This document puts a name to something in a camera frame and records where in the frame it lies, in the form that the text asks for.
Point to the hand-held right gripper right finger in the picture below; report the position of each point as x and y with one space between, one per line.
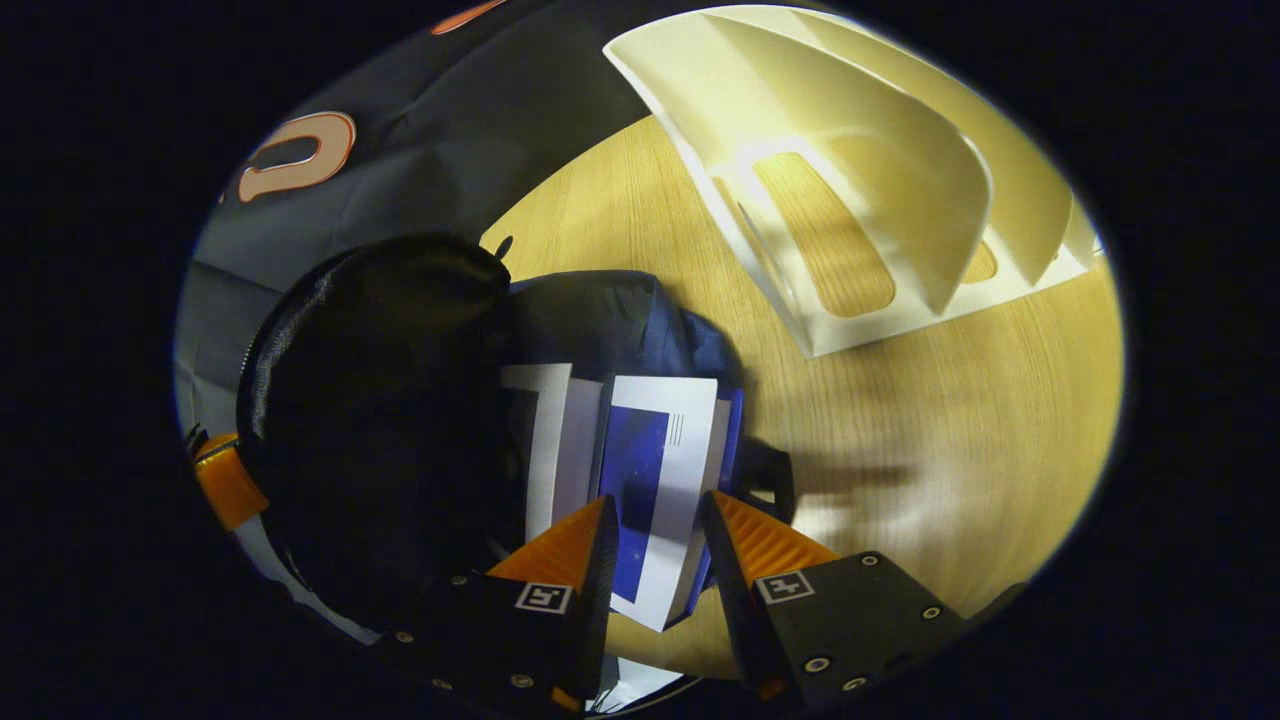
740 610

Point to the white spine book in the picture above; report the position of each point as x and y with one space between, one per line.
548 450

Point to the white bookshelf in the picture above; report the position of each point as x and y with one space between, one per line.
720 90

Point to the blue spine book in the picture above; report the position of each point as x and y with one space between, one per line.
640 470

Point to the blue schoolbag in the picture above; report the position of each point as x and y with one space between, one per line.
380 400

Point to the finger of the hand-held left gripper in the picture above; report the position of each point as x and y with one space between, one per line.
228 485

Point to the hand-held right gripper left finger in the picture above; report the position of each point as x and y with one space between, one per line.
597 610

